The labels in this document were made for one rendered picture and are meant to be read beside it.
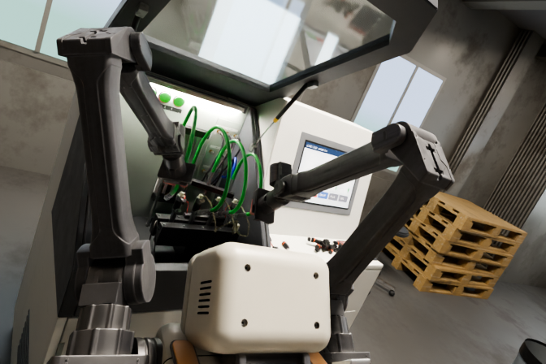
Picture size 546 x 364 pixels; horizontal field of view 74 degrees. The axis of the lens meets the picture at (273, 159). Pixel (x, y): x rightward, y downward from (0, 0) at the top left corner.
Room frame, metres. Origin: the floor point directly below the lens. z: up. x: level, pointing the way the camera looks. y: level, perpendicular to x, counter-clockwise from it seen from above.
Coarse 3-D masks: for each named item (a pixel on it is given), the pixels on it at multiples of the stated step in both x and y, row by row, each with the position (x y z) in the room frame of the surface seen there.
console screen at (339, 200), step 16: (304, 144) 1.62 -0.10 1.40; (320, 144) 1.69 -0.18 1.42; (336, 144) 1.76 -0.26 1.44; (304, 160) 1.62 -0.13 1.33; (320, 160) 1.69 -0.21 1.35; (336, 192) 1.77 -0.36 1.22; (352, 192) 1.84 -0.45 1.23; (304, 208) 1.63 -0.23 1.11; (320, 208) 1.70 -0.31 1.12; (336, 208) 1.77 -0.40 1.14
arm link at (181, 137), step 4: (176, 124) 1.00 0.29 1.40; (180, 124) 1.02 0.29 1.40; (180, 128) 1.01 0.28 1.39; (184, 128) 1.03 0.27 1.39; (180, 132) 1.00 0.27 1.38; (184, 132) 1.02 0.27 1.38; (180, 136) 0.91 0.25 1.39; (184, 136) 1.02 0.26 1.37; (148, 140) 0.90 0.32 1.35; (180, 140) 0.91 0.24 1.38; (148, 144) 0.89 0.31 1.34; (180, 144) 0.91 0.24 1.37; (184, 144) 0.95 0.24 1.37; (180, 148) 0.92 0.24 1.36; (172, 152) 0.93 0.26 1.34; (176, 152) 0.93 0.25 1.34; (180, 152) 0.93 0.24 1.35
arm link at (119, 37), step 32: (96, 32) 0.56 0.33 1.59; (128, 32) 0.59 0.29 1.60; (96, 64) 0.50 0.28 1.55; (96, 96) 0.50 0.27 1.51; (96, 128) 0.50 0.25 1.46; (96, 160) 0.49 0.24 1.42; (96, 192) 0.49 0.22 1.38; (128, 192) 0.54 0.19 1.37; (96, 224) 0.49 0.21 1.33; (128, 224) 0.51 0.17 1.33; (96, 256) 0.48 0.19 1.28; (128, 256) 0.50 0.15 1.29; (128, 288) 0.47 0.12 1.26
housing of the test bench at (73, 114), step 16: (176, 80) 1.48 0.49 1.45; (64, 128) 1.50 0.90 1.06; (64, 144) 1.41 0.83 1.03; (64, 160) 1.32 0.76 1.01; (48, 192) 1.47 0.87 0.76; (48, 208) 1.37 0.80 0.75; (32, 256) 1.41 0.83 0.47; (32, 272) 1.31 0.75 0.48; (16, 304) 1.47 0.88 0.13; (16, 320) 1.37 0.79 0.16
